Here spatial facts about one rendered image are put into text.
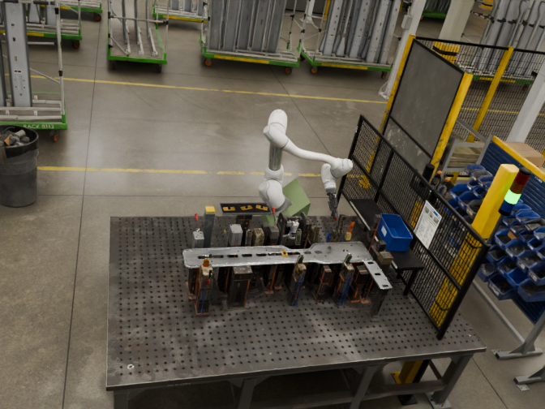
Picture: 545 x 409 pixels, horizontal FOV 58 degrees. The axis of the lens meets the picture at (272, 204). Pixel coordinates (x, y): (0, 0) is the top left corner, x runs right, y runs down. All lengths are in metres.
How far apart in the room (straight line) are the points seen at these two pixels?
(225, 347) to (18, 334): 1.75
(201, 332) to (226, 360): 0.27
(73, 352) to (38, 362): 0.24
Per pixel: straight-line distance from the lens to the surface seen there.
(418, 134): 5.72
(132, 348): 3.20
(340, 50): 11.12
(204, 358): 3.17
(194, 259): 3.34
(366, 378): 3.67
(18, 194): 5.51
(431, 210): 3.72
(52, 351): 4.16
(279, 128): 3.67
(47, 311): 4.45
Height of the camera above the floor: 3.15
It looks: 33 degrees down
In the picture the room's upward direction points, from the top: 12 degrees clockwise
